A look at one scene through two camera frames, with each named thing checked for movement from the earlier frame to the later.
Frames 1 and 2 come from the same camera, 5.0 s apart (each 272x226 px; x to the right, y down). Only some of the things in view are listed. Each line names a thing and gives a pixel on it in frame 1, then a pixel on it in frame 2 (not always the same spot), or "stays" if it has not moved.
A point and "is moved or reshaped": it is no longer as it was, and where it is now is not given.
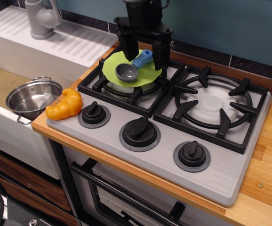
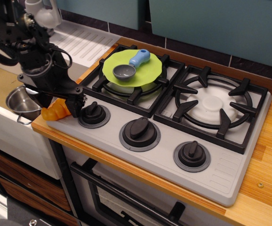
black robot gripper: (145, 19) -> (46, 70)
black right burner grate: (221, 108) stays
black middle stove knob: (140, 134) stays
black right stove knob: (191, 156) stays
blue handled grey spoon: (128, 72) is moved or reshaped
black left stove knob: (93, 116) stays
